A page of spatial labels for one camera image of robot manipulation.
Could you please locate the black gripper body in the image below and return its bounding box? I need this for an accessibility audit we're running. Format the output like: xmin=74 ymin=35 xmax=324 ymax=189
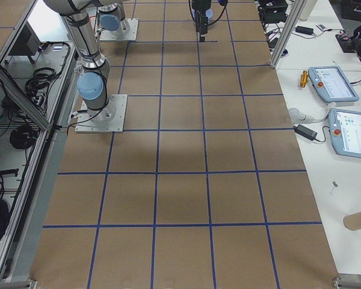
xmin=191 ymin=0 xmax=212 ymax=12

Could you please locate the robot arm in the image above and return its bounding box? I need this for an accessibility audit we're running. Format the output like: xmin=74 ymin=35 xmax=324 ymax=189
xmin=45 ymin=1 xmax=131 ymax=123
xmin=99 ymin=1 xmax=131 ymax=36

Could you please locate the yellow tool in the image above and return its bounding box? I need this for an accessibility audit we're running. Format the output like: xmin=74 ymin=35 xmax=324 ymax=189
xmin=300 ymin=70 xmax=308 ymax=88

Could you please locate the white light bulb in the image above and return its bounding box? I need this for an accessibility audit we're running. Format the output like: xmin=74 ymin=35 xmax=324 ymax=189
xmin=288 ymin=108 xmax=315 ymax=124

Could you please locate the far teach pendant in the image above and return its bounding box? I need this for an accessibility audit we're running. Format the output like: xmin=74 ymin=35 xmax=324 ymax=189
xmin=308 ymin=66 xmax=359 ymax=103

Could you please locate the teach pendant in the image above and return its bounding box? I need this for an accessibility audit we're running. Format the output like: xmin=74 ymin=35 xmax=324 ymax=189
xmin=328 ymin=108 xmax=361 ymax=158
xmin=308 ymin=66 xmax=359 ymax=103

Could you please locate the black power adapter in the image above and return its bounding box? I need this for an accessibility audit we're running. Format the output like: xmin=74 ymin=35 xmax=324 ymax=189
xmin=294 ymin=124 xmax=318 ymax=141

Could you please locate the near teach pendant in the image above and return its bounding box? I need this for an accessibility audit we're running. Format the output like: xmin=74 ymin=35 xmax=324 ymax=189
xmin=328 ymin=108 xmax=361 ymax=158

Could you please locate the cardboard tube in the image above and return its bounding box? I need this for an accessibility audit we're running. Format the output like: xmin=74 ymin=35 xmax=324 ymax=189
xmin=343 ymin=211 xmax=361 ymax=231

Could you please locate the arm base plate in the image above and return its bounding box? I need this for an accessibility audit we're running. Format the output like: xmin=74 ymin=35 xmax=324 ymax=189
xmin=98 ymin=15 xmax=139 ymax=42
xmin=75 ymin=95 xmax=128 ymax=133

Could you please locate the aluminium frame post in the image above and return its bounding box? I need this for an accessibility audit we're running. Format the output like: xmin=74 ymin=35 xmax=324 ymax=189
xmin=270 ymin=0 xmax=307 ymax=69

